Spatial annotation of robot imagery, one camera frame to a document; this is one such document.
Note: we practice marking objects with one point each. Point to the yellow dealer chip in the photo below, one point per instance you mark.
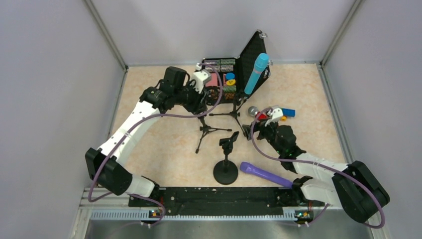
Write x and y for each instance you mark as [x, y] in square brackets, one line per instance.
[230, 82]

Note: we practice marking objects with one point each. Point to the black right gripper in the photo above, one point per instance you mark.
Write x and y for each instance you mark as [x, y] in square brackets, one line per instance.
[258, 129]

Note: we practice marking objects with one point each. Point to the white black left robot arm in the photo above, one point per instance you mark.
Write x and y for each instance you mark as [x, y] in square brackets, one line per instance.
[106, 164]

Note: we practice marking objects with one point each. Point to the cyan toy microphone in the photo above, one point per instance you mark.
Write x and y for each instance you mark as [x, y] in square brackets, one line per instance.
[260, 65]

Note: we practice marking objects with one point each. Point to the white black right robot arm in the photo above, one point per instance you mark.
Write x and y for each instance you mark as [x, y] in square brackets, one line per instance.
[350, 186]

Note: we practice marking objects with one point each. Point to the blue dealer chip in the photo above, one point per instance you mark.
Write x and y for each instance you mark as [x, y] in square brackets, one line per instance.
[229, 76]

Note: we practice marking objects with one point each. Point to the black round base microphone stand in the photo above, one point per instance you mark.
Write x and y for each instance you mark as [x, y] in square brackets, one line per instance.
[225, 172]

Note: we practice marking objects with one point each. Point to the purple toy microphone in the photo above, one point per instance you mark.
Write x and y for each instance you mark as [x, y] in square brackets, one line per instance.
[249, 168]

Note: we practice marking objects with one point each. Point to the black tripod stand with pop filter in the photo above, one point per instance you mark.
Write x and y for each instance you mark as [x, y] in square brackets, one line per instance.
[211, 98]

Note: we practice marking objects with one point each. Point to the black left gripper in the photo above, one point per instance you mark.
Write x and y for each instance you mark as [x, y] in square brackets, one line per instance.
[200, 106]

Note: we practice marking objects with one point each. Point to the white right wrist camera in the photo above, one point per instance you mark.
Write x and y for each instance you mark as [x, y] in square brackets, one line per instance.
[274, 114]

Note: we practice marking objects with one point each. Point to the red glitter microphone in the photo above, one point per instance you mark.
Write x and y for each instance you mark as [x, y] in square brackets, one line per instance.
[253, 111]

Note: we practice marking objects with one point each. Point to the colourful toy brick train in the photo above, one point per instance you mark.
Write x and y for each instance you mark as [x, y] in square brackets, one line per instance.
[287, 113]

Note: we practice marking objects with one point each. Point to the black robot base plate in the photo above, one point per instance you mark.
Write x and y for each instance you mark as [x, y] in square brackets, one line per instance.
[228, 201]

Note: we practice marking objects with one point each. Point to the black tripod microphone stand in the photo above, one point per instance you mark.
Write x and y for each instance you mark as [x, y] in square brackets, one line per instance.
[238, 101]

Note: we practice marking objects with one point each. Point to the pink card deck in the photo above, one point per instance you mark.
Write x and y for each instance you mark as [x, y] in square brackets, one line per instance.
[214, 80]

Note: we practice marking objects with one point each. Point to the black aluminium poker chip case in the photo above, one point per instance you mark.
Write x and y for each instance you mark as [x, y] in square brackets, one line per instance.
[241, 65]

